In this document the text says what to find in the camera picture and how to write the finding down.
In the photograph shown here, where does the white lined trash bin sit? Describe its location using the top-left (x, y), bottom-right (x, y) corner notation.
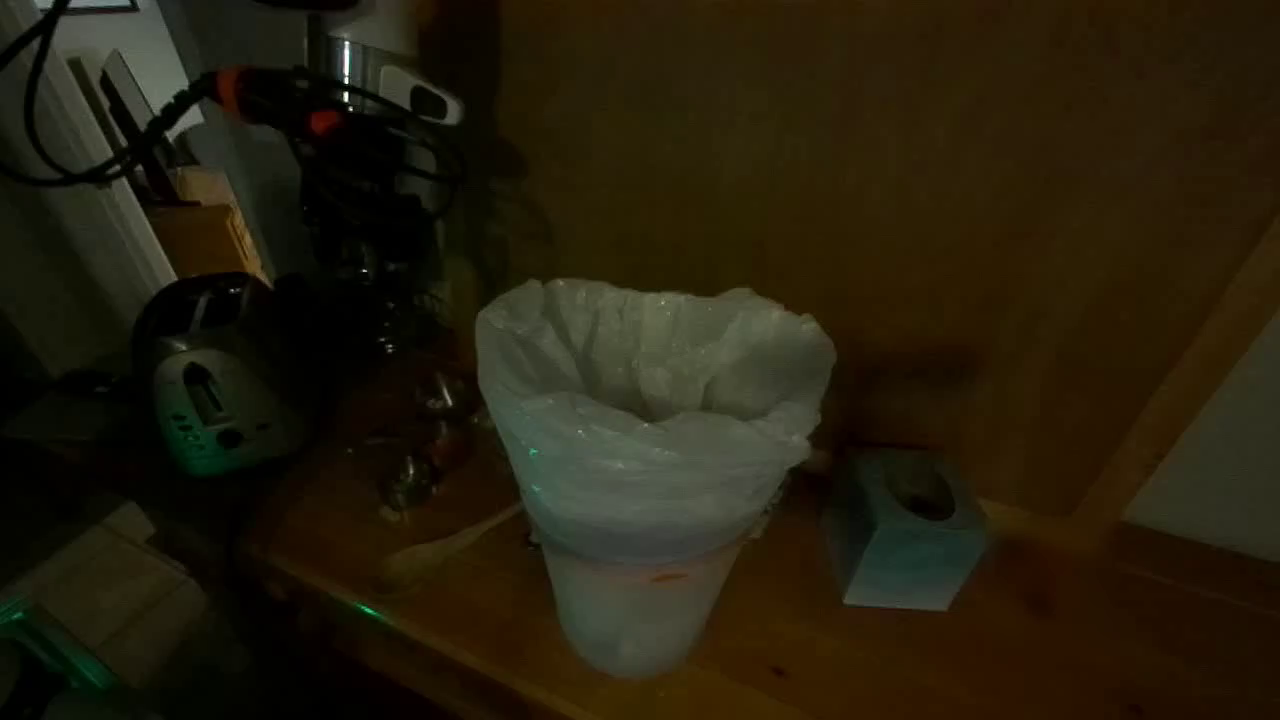
top-left (472, 277), bottom-right (839, 562)

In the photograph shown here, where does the wooden spoon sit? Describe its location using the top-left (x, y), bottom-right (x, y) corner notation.
top-left (375, 500), bottom-right (526, 588)

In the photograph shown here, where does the pale cardboard box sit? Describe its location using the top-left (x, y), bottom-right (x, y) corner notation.
top-left (0, 496), bottom-right (216, 698)

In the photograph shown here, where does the light blue tissue box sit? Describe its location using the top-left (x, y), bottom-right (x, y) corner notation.
top-left (821, 443), bottom-right (999, 616)

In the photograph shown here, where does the silver toaster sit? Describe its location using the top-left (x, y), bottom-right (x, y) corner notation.
top-left (128, 267), bottom-right (329, 478)

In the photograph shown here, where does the white door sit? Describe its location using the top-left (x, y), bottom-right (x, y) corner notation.
top-left (0, 0), bottom-right (180, 378)

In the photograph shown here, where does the crumpled shiny wrapper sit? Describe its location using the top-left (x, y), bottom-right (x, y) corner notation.
top-left (375, 443), bottom-right (452, 519)
top-left (413, 367), bottom-right (480, 440)

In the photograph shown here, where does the dark flat leaning panel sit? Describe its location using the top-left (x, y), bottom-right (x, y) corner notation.
top-left (66, 48), bottom-right (180, 203)

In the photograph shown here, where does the white plastic waste bin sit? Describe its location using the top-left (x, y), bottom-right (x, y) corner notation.
top-left (535, 511), bottom-right (753, 685)

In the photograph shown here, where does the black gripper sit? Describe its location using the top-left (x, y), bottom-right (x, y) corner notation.
top-left (291, 112), bottom-right (454, 352)

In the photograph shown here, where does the aluminium frame rail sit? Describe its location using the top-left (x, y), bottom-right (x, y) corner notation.
top-left (0, 595), bottom-right (119, 698)

